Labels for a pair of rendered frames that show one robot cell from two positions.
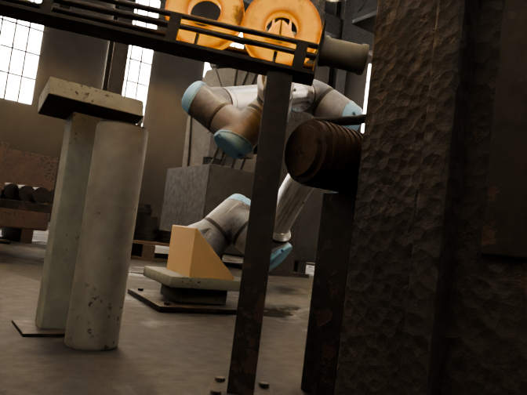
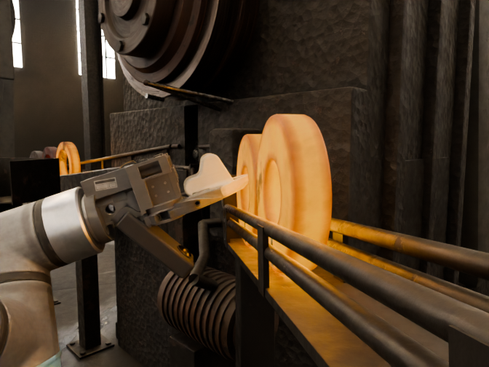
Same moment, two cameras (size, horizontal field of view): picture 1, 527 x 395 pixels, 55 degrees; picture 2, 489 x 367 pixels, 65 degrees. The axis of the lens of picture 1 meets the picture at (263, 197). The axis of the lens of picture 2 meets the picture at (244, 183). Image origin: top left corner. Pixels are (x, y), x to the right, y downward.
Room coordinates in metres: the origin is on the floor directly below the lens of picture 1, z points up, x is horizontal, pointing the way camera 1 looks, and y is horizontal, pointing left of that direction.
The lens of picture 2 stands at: (1.09, 0.53, 0.77)
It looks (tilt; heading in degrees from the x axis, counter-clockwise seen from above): 6 degrees down; 259
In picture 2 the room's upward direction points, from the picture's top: straight up
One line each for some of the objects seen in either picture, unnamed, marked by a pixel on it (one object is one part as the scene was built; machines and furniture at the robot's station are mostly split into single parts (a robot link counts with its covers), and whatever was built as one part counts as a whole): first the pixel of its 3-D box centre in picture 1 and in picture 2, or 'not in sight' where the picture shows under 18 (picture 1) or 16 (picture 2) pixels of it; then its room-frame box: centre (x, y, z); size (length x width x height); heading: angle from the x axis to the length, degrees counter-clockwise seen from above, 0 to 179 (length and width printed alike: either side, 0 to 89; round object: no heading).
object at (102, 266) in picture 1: (107, 233); not in sight; (1.21, 0.35, 0.26); 0.12 x 0.12 x 0.52
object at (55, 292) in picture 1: (75, 208); not in sight; (1.32, 0.48, 0.31); 0.24 x 0.16 x 0.62; 124
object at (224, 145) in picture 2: not in sight; (237, 183); (0.95, -0.31, 0.68); 0.11 x 0.08 x 0.24; 34
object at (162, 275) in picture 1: (194, 278); not in sight; (2.03, 0.23, 0.10); 0.32 x 0.32 x 0.04; 30
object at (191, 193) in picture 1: (241, 218); not in sight; (4.78, 0.18, 0.43); 1.23 x 0.93 x 0.87; 122
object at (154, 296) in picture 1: (193, 294); not in sight; (2.03, 0.23, 0.04); 0.40 x 0.40 x 0.08; 30
